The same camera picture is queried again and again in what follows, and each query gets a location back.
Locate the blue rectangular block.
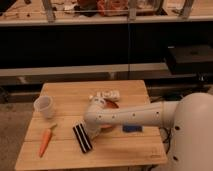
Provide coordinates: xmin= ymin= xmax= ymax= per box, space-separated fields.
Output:
xmin=122 ymin=125 xmax=143 ymax=133

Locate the orange plate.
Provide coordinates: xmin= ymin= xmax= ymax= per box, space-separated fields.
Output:
xmin=100 ymin=100 xmax=119 ymax=129

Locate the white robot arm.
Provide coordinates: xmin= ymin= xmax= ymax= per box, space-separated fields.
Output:
xmin=84 ymin=93 xmax=213 ymax=171

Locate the black striped eraser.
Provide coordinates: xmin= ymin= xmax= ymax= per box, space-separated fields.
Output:
xmin=73 ymin=124 xmax=93 ymax=154

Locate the wooden table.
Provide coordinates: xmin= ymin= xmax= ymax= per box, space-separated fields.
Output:
xmin=14 ymin=79 xmax=169 ymax=171

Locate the translucent plastic cup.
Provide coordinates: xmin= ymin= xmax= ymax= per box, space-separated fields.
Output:
xmin=34 ymin=96 xmax=54 ymax=119

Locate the orange toy carrot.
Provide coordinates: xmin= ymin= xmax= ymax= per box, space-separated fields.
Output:
xmin=39 ymin=124 xmax=56 ymax=157

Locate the black box on shelf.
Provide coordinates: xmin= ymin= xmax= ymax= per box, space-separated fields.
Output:
xmin=165 ymin=45 xmax=213 ymax=74

